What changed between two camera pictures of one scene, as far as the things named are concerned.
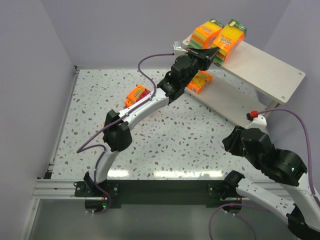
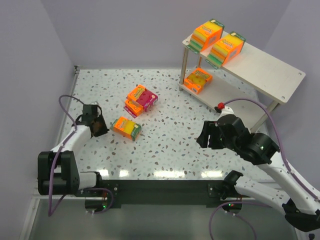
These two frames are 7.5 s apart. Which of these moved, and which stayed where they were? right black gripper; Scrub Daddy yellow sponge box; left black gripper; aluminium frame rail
Moved: right black gripper; left black gripper
Stayed: aluminium frame rail; Scrub Daddy yellow sponge box
